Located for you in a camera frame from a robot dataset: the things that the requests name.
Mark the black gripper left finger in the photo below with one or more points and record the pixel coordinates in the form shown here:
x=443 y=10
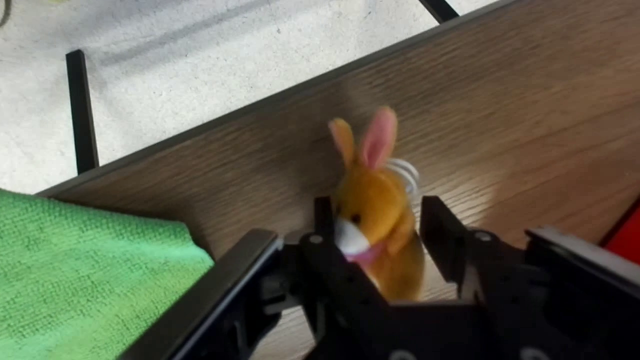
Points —
x=320 y=266

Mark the brown toy bunny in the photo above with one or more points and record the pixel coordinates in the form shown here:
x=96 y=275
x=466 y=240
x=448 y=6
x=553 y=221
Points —
x=377 y=201

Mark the brown folding table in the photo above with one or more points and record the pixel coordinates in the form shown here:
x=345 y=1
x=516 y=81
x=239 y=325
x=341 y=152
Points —
x=81 y=113

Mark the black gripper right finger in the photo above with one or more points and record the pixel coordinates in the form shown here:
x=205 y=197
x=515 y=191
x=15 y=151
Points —
x=466 y=261

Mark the green cloth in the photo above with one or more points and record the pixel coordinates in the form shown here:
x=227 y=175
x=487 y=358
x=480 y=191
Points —
x=81 y=281

